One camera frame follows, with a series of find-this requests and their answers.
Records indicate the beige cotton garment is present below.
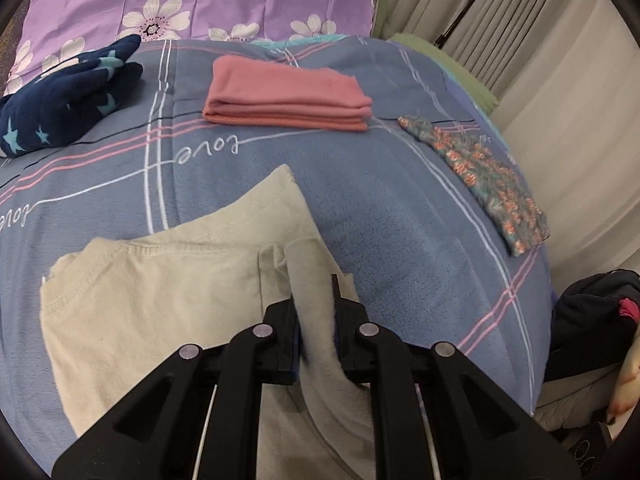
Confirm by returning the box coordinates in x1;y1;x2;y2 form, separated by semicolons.
40;166;375;479

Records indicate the dark clothes pile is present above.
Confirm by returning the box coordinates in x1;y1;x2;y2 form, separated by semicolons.
544;269;639;382

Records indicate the floral patterned small cloth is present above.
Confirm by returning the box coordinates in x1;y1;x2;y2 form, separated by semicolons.
397;116;550;257

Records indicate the blue plaid fleece blanket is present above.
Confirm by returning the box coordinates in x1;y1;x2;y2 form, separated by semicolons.
1;37;552;469

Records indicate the green bedding edge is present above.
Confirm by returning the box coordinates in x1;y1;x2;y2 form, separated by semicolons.
385;32;499;116

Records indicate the pink folded garment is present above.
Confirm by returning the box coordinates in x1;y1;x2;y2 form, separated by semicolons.
203;55;372;132

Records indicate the navy star-print folded garment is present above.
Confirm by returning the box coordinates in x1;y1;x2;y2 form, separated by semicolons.
1;35;143;158

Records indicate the purple floral pillow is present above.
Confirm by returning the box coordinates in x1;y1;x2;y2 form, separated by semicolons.
1;0;375;94

